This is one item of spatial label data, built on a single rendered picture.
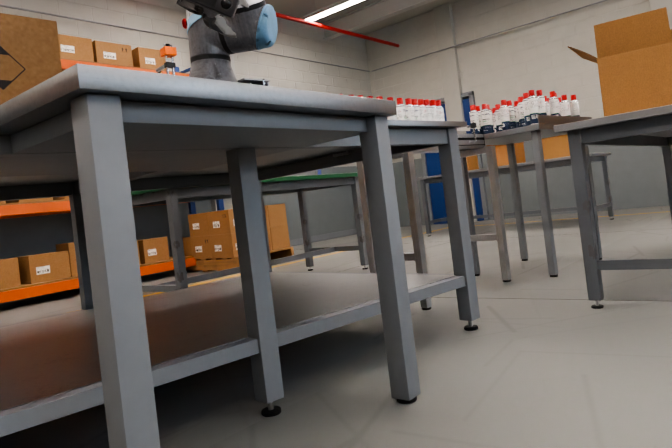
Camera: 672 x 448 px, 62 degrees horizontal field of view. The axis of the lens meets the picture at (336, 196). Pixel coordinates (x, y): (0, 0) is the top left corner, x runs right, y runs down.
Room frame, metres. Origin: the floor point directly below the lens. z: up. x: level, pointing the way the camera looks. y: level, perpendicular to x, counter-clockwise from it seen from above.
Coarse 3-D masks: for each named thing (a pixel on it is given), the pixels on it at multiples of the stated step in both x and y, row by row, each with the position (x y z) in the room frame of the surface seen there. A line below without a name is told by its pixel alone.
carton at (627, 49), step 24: (600, 24) 2.24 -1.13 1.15; (624, 24) 2.20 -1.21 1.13; (648, 24) 2.15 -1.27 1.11; (600, 48) 2.26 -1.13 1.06; (624, 48) 2.21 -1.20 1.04; (648, 48) 2.17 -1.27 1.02; (600, 72) 2.27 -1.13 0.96; (624, 72) 2.22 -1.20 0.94; (648, 72) 2.18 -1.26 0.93; (624, 96) 2.23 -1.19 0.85; (648, 96) 2.18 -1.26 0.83
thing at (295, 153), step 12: (396, 120) 1.96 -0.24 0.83; (408, 120) 2.01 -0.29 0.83; (264, 156) 2.48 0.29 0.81; (276, 156) 2.54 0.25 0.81; (288, 156) 2.61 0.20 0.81; (300, 156) 2.69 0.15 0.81; (312, 156) 2.76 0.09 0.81; (216, 168) 2.78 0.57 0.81; (264, 168) 3.15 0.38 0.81; (0, 180) 2.17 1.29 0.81; (12, 180) 2.22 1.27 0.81; (24, 180) 2.28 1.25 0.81; (36, 180) 2.33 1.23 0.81; (48, 180) 2.39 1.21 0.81; (60, 180) 2.45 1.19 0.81; (72, 180) 2.51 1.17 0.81
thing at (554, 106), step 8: (544, 96) 3.54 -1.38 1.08; (552, 96) 3.37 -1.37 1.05; (496, 104) 3.65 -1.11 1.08; (552, 104) 3.37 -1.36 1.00; (560, 104) 3.66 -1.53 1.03; (568, 104) 3.57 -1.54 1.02; (576, 104) 3.62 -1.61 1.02; (496, 112) 3.64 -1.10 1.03; (552, 112) 3.37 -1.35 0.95; (560, 112) 3.45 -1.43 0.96; (568, 112) 3.57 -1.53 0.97; (576, 112) 3.62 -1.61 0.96; (496, 120) 3.65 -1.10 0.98; (496, 128) 3.66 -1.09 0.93
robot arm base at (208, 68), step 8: (200, 56) 1.59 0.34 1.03; (208, 56) 1.59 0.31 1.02; (216, 56) 1.59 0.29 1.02; (224, 56) 1.61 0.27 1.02; (192, 64) 1.61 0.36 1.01; (200, 64) 1.59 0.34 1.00; (208, 64) 1.59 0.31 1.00; (216, 64) 1.59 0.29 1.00; (224, 64) 1.61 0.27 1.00; (192, 72) 1.60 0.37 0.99; (200, 72) 1.58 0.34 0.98; (208, 72) 1.58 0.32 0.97; (216, 72) 1.59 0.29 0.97; (224, 72) 1.60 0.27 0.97; (232, 72) 1.63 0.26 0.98; (224, 80) 1.59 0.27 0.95; (232, 80) 1.61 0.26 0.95
